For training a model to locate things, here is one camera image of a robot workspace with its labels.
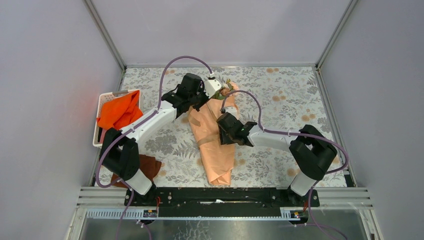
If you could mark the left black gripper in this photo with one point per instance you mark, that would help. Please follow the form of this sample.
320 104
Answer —
201 88

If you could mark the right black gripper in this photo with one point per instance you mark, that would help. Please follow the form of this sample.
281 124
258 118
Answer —
223 140

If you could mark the tan satin ribbon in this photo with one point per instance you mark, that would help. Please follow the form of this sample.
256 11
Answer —
204 127

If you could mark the beige kraft wrapping paper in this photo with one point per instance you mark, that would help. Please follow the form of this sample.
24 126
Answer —
217 159

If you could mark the pink fake flower bouquet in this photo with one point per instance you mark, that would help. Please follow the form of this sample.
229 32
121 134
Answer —
227 87

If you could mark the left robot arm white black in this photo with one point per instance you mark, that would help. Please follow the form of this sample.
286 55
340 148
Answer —
121 147

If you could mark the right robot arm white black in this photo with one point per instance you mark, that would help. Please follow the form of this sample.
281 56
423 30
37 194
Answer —
312 152

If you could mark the floral patterned table mat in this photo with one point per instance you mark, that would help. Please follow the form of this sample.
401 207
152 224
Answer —
285 98

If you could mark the orange cloth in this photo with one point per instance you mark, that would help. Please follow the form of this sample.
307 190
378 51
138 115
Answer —
120 112

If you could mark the brown cloth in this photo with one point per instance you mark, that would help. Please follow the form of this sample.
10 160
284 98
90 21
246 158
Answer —
147 164

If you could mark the white plastic basket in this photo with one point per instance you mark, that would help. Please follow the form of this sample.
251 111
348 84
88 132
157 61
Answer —
99 133

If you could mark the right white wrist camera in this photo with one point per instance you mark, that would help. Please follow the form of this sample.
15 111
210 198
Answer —
233 111

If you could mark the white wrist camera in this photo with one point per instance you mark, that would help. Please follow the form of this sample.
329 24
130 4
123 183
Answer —
211 86
233 111

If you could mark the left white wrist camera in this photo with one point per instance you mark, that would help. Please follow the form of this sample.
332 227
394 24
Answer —
211 86

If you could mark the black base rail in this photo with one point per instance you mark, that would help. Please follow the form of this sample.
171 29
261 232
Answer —
186 202

